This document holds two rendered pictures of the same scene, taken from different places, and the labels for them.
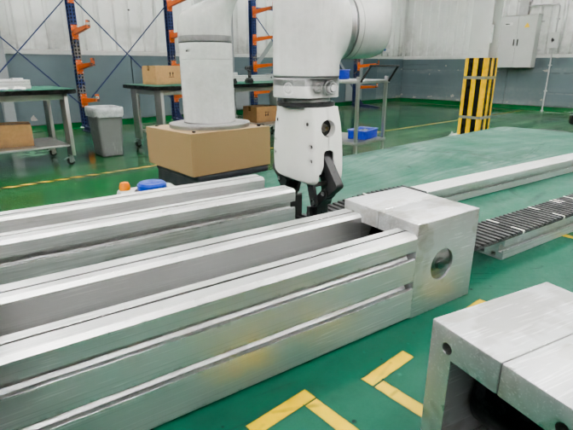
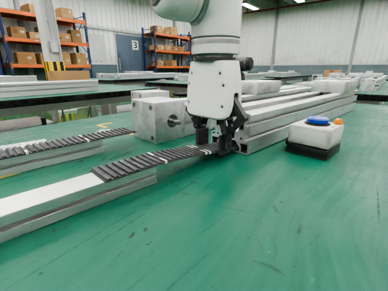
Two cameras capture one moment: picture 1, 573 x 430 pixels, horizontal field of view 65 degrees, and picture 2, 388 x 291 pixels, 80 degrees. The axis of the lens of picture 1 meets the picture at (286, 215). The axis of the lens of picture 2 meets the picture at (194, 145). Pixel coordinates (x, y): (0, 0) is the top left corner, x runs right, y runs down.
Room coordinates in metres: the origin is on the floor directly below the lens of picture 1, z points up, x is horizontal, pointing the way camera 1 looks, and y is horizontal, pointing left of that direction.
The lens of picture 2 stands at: (1.03, -0.14, 0.95)
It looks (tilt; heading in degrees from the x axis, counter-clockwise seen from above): 18 degrees down; 170
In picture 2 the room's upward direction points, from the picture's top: straight up
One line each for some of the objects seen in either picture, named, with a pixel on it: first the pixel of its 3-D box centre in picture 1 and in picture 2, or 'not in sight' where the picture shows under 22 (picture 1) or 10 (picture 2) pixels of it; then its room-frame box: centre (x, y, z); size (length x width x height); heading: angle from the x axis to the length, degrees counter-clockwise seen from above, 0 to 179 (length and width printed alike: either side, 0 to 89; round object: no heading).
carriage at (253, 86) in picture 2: not in sight; (256, 90); (0.19, 0.24, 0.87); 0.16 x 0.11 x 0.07; 124
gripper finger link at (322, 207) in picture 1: (322, 211); (198, 130); (0.57, -0.05, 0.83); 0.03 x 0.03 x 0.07; 34
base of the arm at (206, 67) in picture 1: (207, 85); not in sight; (1.09, 0.18, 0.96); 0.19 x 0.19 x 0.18
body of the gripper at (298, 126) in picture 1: (305, 137); (214, 85); (0.60, -0.03, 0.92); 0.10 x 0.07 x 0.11; 34
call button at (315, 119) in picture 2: (152, 188); (317, 122); (0.61, 0.19, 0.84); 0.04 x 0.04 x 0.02
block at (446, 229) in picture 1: (397, 242); (161, 119); (0.45, -0.12, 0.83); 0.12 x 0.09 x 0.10; 34
